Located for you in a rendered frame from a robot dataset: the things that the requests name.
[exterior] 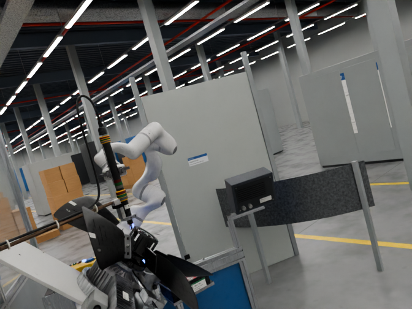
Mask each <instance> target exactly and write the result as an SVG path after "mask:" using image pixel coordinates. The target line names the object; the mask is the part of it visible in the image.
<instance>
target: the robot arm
mask: <svg viewBox="0 0 412 309"><path fill-rule="evenodd" d="M111 147H112V150H113V153H119V154H122V155H124V156H126V157H127V158H129V159H137V158H138V157H139V156H140V155H141V154H142V153H143V152H144V153H145V156H146V158H147V163H146V167H145V171H144V173H143V175H142V177H141V178H140V179H139V180H138V181H137V182H136V183H135V184H134V186H133V187H132V194H133V196H134V197H136V198H138V199H139V200H141V201H143V202H145V203H146V204H145V205H133V206H131V207H130V209H131V213H136V215H137V216H136V217H135V218H133V219H132V220H133V223H134V226H138V227H140V226H141V225H142V223H143V221H144V219H145V217H146V216H147V215H148V214H149V212H151V211H153V210H156V209H157V208H159V207H161V206H162V205H163V204H164V203H165V201H166V194H165V192H164V191H162V190H161V189H159V188H157V187H155V186H153V185H150V184H149V183H148V182H151V181H154V180H156V179H157V178H158V177H159V175H160V173H161V169H162V159H161V157H160V156H159V155H158V152H160V153H162V154H165V155H173V154H174V153H175V152H176V151H177V143H176V141H175V139H174V138H173V137H172V136H171V135H170V134H168V133H167V132H166V131H165V130H164V129H163V128H162V126H161V125H160V124H159V123H157V122H152V123H149V124H148V125H147V126H145V127H144V128H143V129H142V130H141V131H140V132H139V133H138V134H137V135H136V136H135V137H134V138H133V139H132V140H131V141H130V142H129V143H128V144H126V143H119V142H117V143H111ZM157 151H158V152H157ZM94 161H95V163H96V164H97V165H98V166H99V167H100V168H101V169H102V170H103V171H102V174H100V175H99V178H101V177H104V180H106V181H107V180H111V179H112V178H111V175H110V171H109V168H108V165H107V161H106V159H105V155H104V152H103V149H101V150H100V151H99V152H98V153H97V154H96V155H95V157H94ZM116 164H117V167H118V171H119V173H120V177H122V176H124V175H126V174H127V171H126V170H128V169H130V167H129V166H127V167H125V165H124V164H120V163H119V162H118V161H116ZM121 225H122V226H124V227H126V228H128V229H129V230H130V227H129V225H128V224H127V222H126V221H122V222H121Z"/></svg>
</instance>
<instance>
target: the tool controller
mask: <svg viewBox="0 0 412 309"><path fill-rule="evenodd" d="M224 181H225V185H226V191H227V197H228V201H229V206H230V208H231V209H232V210H233V212H234V213H236V215H239V214H241V213H244V212H247V211H250V210H252V209H255V208H258V207H261V206H263V205H267V204H270V203H272V202H275V201H277V200H276V195H275V186H274V181H273V173H272V172H271V171H270V170H268V169H266V168H265V167H261V168H258V169H255V170H252V171H249V172H246V173H244V174H240V175H236V176H234V177H231V178H227V179H225V180H224Z"/></svg>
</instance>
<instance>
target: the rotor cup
mask: <svg viewBox="0 0 412 309"><path fill-rule="evenodd" d="M144 233H147V234H148V236H147V235H145V234H144ZM138 234H140V235H139V236H138V238H137V240H136V241H135V240H134V239H135V238H136V237H137V235H138ZM129 235H130V236H131V258H130V259H124V260H122V262H124V263H125V264H126V265H128V266H130V267H132V268H133V269H136V270H138V271H144V270H145V269H146V266H145V263H144V262H143V259H144V258H145V248H146V247H147V248H150V247H151V246H152V244H153V243H154V245H153V247H152V248H151V250H152V251H153V250H154V249H155V247H156V245H157V244H158V242H159V241H158V239H157V238H156V237H155V236H154V235H152V234H151V233H149V232H148V231H146V230H145V229H142V228H141V227H138V226H134V227H133V228H132V230H131V231H130V233H129Z"/></svg>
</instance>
